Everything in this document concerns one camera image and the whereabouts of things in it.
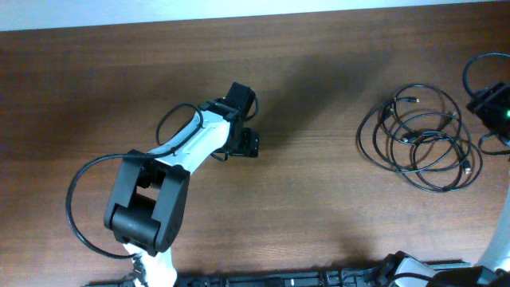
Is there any thin black USB cable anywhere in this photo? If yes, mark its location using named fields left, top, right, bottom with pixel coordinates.
left=356, top=83, right=463, bottom=175

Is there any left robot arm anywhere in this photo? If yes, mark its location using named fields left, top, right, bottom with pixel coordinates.
left=104, top=82, right=260, bottom=286

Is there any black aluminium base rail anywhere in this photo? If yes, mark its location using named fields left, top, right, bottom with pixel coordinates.
left=83, top=259, right=469, bottom=287

